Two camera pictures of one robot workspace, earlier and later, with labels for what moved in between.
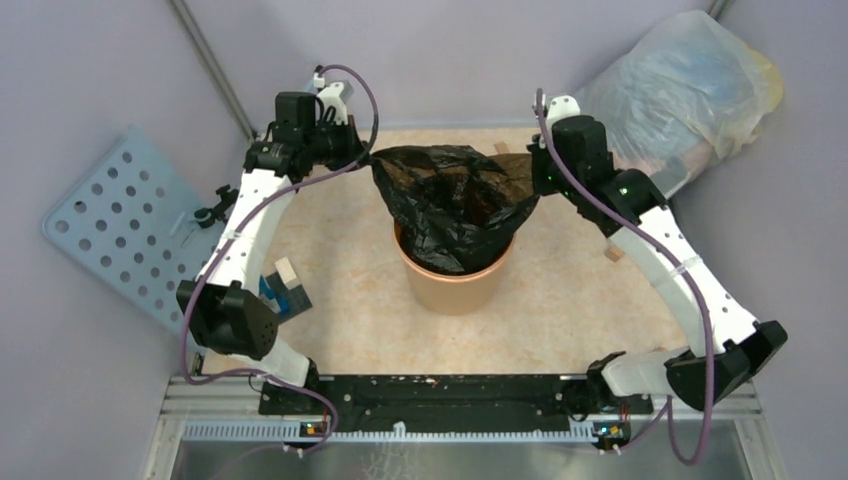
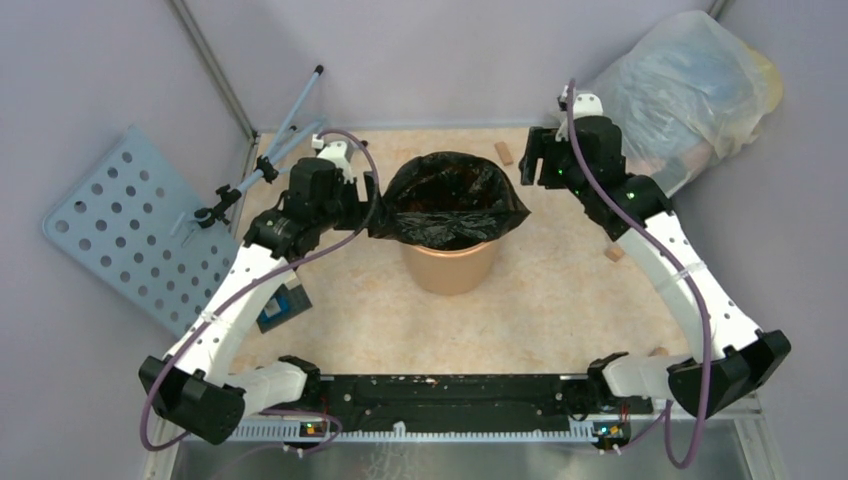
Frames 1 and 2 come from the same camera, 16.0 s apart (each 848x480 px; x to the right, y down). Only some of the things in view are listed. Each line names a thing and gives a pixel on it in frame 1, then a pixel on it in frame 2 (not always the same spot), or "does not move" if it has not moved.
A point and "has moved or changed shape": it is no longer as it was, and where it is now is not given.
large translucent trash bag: x=682 y=99 does not move
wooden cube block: x=614 y=253 does not move
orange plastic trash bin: x=452 y=293 to x=451 y=272
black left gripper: x=353 y=147 to x=360 y=209
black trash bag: x=457 y=207 has moved or changed shape
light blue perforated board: x=130 y=220 does not move
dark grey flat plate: x=294 y=297 does not move
